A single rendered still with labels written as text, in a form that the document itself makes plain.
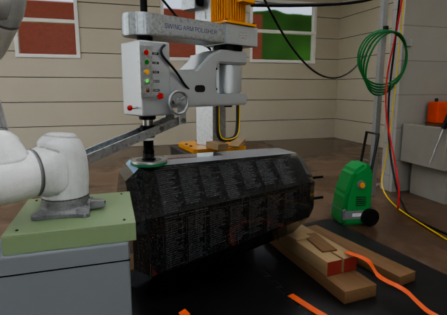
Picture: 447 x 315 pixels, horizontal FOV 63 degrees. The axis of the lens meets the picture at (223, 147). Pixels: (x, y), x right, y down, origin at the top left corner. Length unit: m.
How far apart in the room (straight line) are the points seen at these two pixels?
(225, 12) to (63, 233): 1.83
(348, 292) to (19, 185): 1.88
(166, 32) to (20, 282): 1.49
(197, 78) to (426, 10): 3.43
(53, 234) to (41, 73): 7.21
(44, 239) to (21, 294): 0.17
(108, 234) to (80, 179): 0.22
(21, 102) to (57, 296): 7.27
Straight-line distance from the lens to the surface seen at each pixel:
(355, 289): 2.46
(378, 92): 4.57
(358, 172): 3.59
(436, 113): 5.03
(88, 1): 8.41
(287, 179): 2.48
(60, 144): 1.28
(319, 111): 9.70
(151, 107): 2.13
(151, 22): 2.16
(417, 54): 5.03
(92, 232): 1.22
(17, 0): 1.51
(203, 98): 2.36
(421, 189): 4.96
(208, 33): 2.40
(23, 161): 1.24
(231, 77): 2.54
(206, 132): 3.20
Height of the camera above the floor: 1.28
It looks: 9 degrees down
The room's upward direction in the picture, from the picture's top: straight up
